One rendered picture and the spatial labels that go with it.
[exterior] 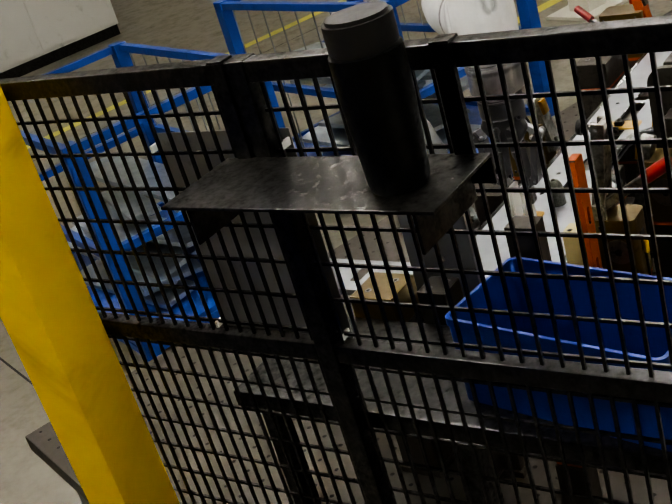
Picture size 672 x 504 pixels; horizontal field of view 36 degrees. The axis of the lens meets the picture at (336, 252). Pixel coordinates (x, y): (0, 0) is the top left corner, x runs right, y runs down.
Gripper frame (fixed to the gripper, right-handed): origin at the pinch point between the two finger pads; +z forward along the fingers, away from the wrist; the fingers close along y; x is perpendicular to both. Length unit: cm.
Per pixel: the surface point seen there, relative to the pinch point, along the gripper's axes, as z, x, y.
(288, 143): -37, 55, -1
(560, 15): 103, -442, 190
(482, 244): 6.8, 3.0, 7.6
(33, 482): 107, -3, 198
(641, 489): 37, 25, -24
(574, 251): 3.6, 9.5, -12.6
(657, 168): -6.8, 0.9, -24.7
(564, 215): 6.7, -8.2, -3.3
